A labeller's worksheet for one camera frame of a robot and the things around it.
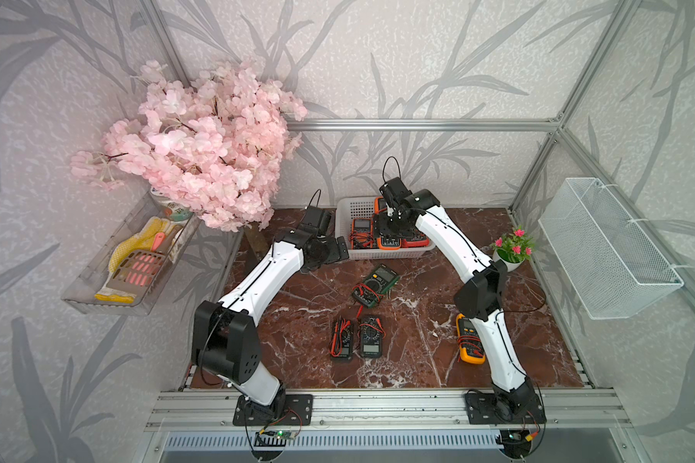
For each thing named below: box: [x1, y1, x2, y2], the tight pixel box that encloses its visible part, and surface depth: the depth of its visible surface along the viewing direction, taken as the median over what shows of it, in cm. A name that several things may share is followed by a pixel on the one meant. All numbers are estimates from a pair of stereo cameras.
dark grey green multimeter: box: [360, 314, 383, 359], surface depth 84 cm
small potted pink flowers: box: [489, 225, 535, 273], surface depth 94 cm
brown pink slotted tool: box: [106, 248, 167, 291], surface depth 61 cm
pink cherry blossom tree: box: [69, 59, 308, 232], surface depth 62 cm
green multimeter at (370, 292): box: [351, 263, 401, 309], surface depth 96 cm
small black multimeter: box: [330, 316, 353, 360], surface depth 84 cm
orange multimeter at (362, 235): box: [347, 217, 375, 250], surface depth 107 cm
